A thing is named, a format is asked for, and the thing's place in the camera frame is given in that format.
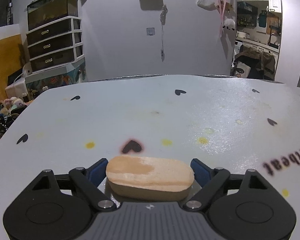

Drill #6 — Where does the oval wooden block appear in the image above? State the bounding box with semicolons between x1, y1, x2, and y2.
106;155;194;202

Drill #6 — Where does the black drawer cabinet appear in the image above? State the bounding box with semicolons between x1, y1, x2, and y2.
26;16;84;72

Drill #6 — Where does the glass fish tank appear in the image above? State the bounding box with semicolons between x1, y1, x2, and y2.
27;0;78;31

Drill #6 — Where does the white plush on wall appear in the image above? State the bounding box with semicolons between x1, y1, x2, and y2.
222;18;236;30

